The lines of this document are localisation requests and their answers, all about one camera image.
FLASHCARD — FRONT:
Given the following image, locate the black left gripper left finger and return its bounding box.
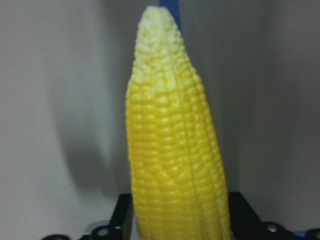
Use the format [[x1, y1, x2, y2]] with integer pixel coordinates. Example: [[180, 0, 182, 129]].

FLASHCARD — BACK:
[[109, 193, 133, 240]]

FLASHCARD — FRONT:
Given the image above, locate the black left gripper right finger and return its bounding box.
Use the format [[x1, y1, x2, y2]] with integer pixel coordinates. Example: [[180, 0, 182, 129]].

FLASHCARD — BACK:
[[228, 192, 262, 240]]

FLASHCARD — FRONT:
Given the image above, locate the yellow toy corn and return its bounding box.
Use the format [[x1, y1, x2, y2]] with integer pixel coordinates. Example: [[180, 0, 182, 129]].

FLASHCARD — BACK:
[[125, 6, 232, 240]]

